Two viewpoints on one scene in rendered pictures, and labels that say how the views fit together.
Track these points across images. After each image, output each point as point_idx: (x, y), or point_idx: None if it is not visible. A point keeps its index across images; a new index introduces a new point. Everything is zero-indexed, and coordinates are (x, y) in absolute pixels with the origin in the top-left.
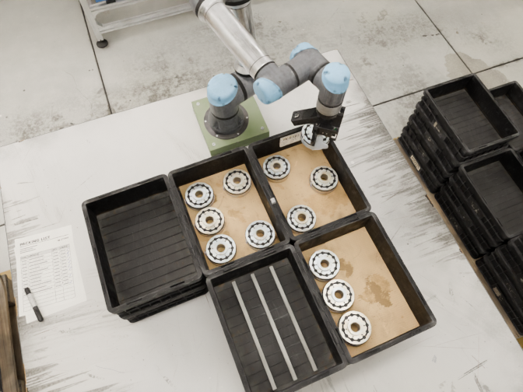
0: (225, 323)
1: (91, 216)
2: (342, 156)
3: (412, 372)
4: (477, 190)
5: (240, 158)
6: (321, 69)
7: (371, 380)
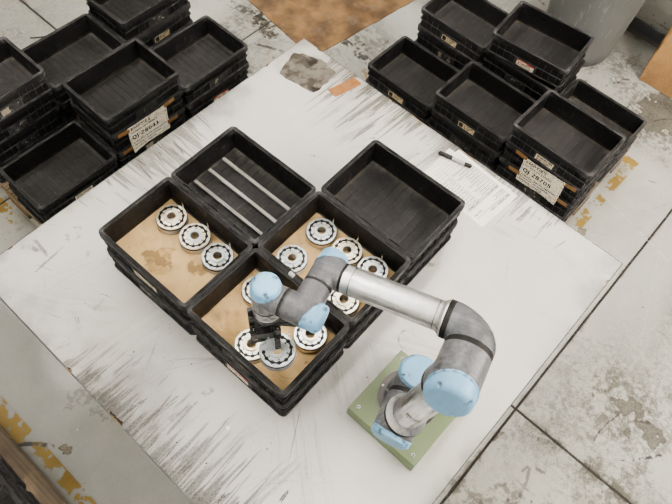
0: (281, 164)
1: (451, 203)
2: (243, 430)
3: None
4: None
5: None
6: (284, 289)
7: None
